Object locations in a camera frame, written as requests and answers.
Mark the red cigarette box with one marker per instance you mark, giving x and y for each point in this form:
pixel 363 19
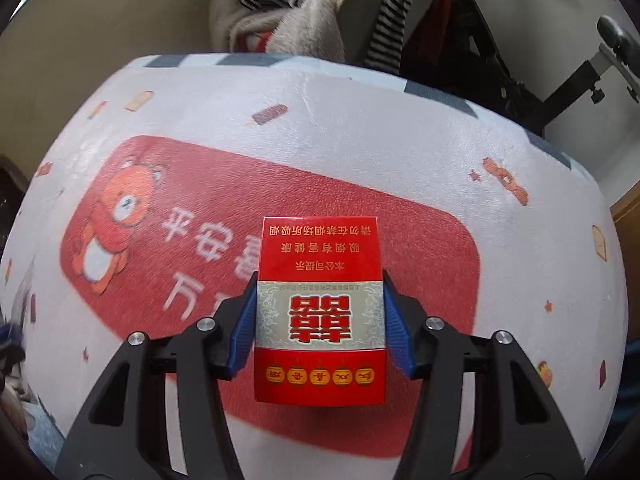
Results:
pixel 320 260

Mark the black exercise bike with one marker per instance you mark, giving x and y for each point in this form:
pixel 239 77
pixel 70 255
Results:
pixel 500 60

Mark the cream fleece garment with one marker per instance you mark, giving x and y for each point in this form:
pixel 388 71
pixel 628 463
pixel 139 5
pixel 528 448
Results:
pixel 310 25

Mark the printed fleece blanket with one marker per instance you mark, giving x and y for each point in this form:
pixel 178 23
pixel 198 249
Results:
pixel 450 160

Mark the wooden board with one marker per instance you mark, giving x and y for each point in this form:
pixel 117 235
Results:
pixel 629 225

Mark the dark red garment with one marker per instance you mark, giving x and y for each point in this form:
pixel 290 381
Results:
pixel 440 0

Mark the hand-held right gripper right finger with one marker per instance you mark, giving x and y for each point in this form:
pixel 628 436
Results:
pixel 398 332

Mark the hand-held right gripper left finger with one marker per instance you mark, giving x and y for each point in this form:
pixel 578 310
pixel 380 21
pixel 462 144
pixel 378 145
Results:
pixel 242 332

